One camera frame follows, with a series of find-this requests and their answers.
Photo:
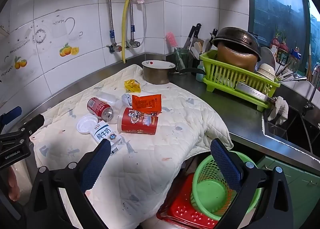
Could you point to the light blue container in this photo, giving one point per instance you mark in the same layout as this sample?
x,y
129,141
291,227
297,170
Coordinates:
x,y
200,72

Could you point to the window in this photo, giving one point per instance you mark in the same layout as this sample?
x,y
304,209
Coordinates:
x,y
277,9

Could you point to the white quilted cloth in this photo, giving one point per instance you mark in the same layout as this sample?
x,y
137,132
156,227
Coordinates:
x,y
140,169

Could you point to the glass jar with blue lid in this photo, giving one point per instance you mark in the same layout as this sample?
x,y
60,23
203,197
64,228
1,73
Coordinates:
x,y
297,59

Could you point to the green kitchen cabinet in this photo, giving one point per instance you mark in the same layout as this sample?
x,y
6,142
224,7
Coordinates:
x,y
295,189

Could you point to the metal faucet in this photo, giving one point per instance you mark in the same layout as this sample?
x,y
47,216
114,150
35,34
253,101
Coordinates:
x,y
311,94

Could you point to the water valve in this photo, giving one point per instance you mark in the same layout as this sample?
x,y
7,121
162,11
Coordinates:
x,y
115,48

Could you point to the pink bottle brush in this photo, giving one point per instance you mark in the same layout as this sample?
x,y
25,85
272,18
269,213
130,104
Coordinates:
x,y
171,40

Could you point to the orange snack packet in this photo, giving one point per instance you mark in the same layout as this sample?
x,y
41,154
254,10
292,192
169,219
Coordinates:
x,y
146,102

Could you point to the white plate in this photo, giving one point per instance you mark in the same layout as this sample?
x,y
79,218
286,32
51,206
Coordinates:
x,y
268,56

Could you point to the red soda can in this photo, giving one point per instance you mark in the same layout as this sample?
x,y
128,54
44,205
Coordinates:
x,y
98,107

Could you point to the metal tray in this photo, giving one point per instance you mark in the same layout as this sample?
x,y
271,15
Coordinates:
x,y
252,92

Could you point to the white plastic lid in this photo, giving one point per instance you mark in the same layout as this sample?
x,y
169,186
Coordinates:
x,y
86,124

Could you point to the stack of white bowls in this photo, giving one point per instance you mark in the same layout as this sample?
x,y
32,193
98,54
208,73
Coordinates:
x,y
265,71

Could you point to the potted sprouting plant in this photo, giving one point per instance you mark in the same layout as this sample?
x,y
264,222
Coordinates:
x,y
275,40
283,44

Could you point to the brown clay pot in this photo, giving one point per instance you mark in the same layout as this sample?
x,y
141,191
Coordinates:
x,y
235,59

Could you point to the bundle of chopsticks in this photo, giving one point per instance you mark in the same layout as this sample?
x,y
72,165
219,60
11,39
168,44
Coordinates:
x,y
283,69

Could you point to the white blue milk carton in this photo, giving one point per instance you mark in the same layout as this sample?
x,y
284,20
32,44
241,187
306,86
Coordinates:
x,y
103,132

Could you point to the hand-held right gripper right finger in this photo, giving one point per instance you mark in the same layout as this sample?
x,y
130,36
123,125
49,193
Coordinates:
x,y
225,166

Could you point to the steel sink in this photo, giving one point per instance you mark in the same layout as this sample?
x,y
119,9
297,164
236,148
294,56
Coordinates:
x,y
292,129

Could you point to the person's left hand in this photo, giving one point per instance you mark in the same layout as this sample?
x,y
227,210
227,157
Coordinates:
x,y
13,184

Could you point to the clear plastic cup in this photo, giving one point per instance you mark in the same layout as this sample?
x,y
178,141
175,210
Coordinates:
x,y
107,97

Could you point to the green plastic basket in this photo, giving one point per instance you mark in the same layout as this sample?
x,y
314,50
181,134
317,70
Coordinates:
x,y
212,194

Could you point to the red paper cup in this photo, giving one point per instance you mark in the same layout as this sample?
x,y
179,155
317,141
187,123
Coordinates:
x,y
136,120

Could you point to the green glass jar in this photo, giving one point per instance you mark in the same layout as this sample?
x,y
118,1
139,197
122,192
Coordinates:
x,y
181,56

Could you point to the red plastic stool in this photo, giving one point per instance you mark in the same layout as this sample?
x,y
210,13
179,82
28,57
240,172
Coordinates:
x,y
185,209

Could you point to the dark metal wok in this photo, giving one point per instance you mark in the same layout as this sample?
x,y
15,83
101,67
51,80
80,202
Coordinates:
x,y
235,35

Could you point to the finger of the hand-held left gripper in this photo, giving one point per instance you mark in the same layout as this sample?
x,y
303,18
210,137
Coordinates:
x,y
32,124
11,115

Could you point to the white spatula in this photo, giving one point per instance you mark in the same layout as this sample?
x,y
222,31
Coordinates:
x,y
197,47

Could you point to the crumpled white wrapper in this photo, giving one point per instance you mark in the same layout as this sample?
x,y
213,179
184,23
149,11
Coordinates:
x,y
126,100

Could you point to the yellow crumpled wrapper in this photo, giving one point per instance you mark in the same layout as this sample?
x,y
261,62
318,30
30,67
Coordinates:
x,y
132,86

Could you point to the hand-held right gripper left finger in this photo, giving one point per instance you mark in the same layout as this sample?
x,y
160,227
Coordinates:
x,y
96,166

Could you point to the green plastic dish rack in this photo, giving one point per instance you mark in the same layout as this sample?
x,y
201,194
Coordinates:
x,y
225,74

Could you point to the white dishcloth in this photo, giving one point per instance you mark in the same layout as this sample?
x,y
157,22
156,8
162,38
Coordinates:
x,y
278,110

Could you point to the metal ladle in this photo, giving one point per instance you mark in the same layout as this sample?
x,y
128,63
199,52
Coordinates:
x,y
292,79

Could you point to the white bowl with red mark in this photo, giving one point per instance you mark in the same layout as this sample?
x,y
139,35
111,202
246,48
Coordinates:
x,y
158,64

